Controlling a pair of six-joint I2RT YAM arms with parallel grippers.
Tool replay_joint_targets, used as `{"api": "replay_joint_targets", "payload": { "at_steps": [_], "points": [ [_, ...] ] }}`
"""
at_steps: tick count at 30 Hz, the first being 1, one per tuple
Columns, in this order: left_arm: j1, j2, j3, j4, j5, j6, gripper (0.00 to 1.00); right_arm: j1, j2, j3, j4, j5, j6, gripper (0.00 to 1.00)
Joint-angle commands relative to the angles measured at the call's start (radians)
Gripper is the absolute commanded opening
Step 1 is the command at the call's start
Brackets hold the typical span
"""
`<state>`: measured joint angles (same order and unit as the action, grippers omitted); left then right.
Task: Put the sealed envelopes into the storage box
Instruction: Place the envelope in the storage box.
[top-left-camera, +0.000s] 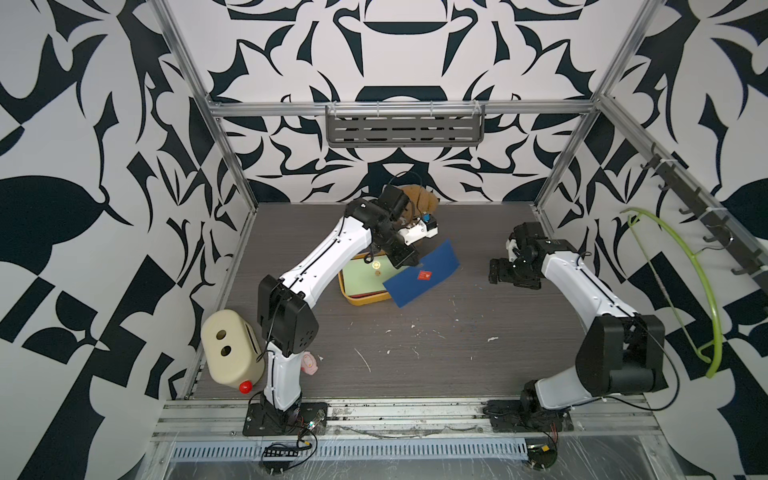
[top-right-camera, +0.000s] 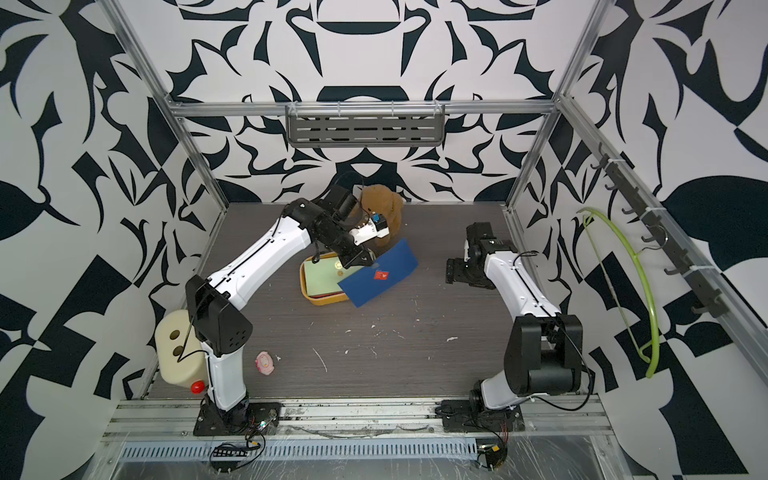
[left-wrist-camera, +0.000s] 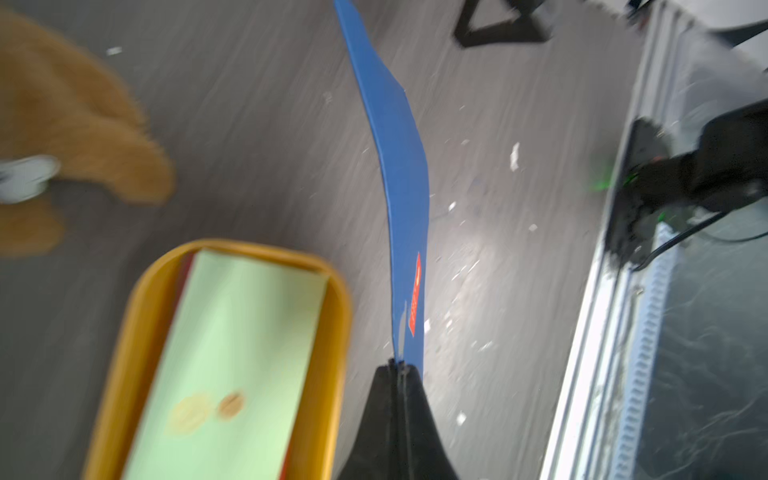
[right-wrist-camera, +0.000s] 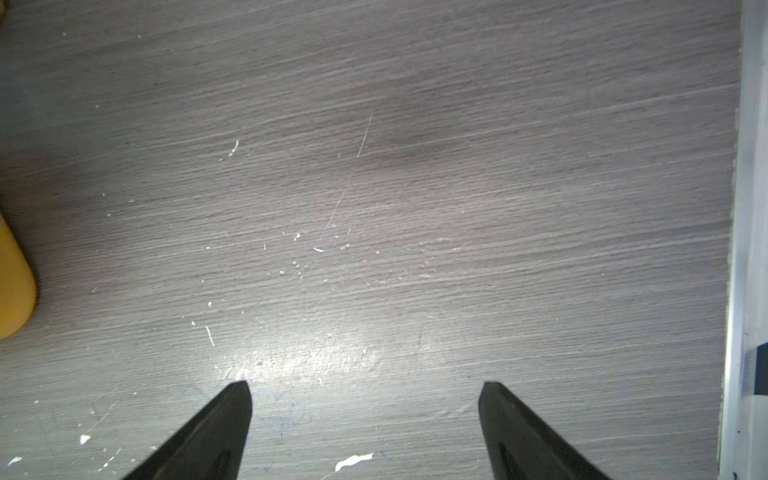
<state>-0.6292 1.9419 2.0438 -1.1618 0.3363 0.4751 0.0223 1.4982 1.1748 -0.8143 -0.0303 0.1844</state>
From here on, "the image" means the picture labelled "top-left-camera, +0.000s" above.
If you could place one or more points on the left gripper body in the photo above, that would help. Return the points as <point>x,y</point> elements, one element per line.
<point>394,249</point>

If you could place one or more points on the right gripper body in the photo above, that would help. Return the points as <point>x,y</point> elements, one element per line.
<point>514,272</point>

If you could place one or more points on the dark blue envelope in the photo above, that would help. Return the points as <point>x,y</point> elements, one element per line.
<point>414,282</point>

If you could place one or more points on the light green envelope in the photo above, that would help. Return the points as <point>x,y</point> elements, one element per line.
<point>362,278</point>

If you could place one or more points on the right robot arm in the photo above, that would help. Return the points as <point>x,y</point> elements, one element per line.
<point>621,355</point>

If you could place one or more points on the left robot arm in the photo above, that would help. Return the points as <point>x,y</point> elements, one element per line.
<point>285,304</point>

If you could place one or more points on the brown plush dog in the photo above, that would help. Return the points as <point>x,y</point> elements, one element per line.
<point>420,202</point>

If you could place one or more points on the green plastic hanger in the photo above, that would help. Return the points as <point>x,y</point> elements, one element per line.
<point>670,275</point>

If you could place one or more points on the small pink toy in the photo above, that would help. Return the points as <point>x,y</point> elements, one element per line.
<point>309,364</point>

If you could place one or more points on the cream plastic container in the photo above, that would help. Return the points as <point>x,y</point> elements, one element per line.
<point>232,353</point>

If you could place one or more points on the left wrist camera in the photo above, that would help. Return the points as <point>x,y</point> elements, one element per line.
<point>425,227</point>

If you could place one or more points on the grey metal wall shelf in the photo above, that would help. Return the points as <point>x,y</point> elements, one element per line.
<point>402,125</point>

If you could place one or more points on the black wall hook rail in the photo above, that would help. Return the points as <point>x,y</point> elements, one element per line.
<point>694,203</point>

